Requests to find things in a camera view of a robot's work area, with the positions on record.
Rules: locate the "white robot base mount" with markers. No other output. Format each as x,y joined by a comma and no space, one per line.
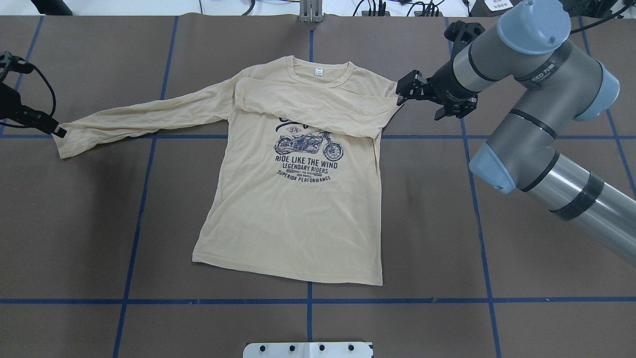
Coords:
309,350

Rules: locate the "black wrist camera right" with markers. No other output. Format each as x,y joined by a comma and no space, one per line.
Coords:
462,33

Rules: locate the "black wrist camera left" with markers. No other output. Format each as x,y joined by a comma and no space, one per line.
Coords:
10,62

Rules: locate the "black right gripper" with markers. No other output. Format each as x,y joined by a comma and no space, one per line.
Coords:
445,85

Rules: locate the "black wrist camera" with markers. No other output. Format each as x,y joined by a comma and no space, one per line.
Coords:
10,62
462,33

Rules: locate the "beige long-sleeve graphic shirt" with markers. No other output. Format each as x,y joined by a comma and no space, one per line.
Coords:
299,193

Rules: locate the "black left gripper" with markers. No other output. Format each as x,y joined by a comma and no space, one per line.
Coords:
9,101

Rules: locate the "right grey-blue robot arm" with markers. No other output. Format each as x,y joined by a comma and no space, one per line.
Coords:
530,43

